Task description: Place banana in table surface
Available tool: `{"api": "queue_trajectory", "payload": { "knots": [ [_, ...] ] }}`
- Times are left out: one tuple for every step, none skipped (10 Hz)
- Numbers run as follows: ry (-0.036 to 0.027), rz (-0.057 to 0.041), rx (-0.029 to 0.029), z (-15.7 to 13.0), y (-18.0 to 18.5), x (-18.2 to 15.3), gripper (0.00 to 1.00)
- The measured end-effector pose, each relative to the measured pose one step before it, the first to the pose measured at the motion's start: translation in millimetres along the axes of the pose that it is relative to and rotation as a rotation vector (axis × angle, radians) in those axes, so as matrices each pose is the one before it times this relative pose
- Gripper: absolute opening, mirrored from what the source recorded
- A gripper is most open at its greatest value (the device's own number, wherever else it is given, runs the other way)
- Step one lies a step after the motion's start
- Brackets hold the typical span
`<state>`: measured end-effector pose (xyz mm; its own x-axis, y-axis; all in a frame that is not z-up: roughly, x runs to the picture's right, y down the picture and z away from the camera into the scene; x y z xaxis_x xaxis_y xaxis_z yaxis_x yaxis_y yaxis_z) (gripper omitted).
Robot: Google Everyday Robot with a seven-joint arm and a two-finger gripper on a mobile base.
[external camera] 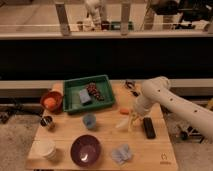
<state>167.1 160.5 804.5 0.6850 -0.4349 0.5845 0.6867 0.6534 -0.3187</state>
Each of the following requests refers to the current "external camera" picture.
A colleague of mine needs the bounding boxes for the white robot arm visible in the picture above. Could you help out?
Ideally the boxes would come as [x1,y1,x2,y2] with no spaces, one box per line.
[115,76,213,141]

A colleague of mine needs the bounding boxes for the metal can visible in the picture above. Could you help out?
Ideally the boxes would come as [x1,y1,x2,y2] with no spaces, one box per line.
[40,116,55,131]

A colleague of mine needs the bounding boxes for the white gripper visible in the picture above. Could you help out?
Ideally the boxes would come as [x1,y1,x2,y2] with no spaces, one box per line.
[115,109,145,131]

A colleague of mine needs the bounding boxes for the orange carrot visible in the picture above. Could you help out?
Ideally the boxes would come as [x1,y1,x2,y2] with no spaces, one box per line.
[119,108,130,115]

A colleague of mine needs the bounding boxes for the orange fruit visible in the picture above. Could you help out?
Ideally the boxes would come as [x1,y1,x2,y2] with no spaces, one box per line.
[44,97,56,109]

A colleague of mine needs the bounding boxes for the black rectangular block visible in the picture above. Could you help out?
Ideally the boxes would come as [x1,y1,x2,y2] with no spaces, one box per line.
[143,117,156,139]

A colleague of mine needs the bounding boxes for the background white robot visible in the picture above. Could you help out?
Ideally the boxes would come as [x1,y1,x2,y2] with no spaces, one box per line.
[84,0,107,30]

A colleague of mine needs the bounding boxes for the white stacked bowls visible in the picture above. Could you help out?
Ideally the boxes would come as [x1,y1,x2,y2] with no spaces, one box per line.
[34,139,56,160]

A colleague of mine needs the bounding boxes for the black tripod base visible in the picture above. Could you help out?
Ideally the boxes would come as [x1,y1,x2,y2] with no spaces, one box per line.
[0,99,43,124]

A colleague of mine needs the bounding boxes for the red-brown bowl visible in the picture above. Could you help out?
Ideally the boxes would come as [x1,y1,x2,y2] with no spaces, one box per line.
[40,91,63,113]

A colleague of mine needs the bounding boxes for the light blue cloth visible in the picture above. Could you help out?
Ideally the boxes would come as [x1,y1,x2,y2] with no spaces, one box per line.
[111,144,133,165]

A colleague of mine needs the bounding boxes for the purple bowl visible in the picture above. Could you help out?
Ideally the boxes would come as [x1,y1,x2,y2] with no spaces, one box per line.
[70,134,101,167]

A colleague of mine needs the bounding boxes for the yellow banana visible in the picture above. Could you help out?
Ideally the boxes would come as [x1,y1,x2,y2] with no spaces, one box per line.
[128,112,137,132]

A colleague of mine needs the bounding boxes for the green plastic tray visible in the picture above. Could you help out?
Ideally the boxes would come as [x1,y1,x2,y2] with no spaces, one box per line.
[63,75,115,114]

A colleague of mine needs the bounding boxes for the blue sponge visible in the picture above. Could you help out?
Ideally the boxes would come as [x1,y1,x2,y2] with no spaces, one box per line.
[79,89,92,105]

